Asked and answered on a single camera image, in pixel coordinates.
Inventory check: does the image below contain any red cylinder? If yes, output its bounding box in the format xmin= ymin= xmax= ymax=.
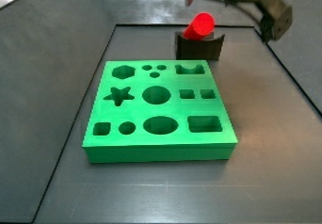
xmin=183 ymin=12 xmax=216 ymax=40

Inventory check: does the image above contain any green foam shape-sorter block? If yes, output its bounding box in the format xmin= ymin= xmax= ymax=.
xmin=82 ymin=60 xmax=238 ymax=163

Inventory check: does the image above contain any black curved cradle stand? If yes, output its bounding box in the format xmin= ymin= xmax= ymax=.
xmin=175 ymin=32 xmax=226 ymax=60

